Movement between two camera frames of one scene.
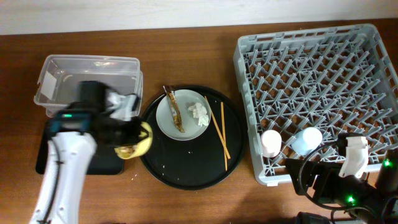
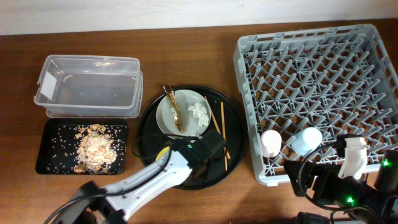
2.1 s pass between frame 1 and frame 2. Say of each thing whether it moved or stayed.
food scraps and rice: moved
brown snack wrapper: stayed
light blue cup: stayed
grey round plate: stayed
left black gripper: moved
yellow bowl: moved
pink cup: stayed
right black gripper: stayed
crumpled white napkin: stayed
